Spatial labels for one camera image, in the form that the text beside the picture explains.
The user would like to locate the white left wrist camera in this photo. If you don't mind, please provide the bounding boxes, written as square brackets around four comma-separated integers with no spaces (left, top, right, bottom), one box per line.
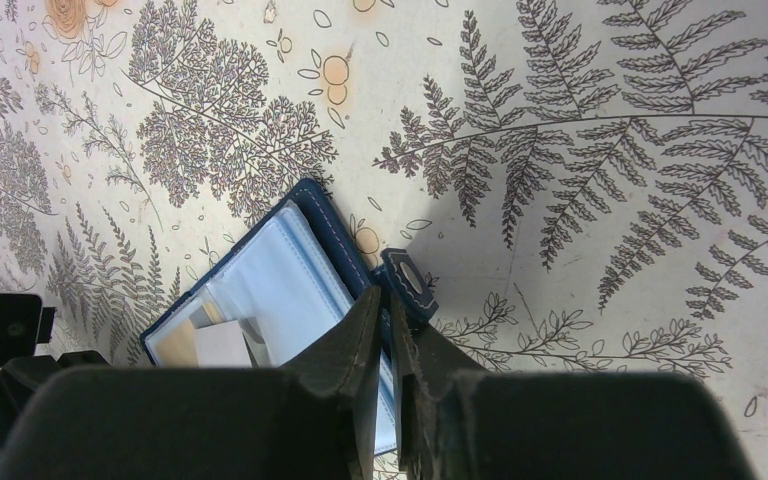
[0,291,56,367]

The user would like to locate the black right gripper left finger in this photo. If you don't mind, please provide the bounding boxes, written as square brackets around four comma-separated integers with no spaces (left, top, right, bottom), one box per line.
[0,287,381,479]

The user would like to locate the floral table mat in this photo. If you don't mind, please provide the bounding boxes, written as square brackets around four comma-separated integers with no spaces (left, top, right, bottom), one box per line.
[0,1,768,479]

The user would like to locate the blue leather card holder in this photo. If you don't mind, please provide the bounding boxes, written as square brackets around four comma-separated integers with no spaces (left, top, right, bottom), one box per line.
[140,178,438,454]

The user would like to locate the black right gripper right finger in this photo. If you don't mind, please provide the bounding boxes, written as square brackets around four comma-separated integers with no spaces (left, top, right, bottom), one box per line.
[389,297,754,479]

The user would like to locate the gold credit card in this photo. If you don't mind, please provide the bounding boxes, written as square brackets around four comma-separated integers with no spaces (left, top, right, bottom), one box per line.
[155,299,224,367]

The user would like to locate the white card with black stripe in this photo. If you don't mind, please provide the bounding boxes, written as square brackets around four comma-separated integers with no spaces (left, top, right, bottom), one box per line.
[194,318,272,368]

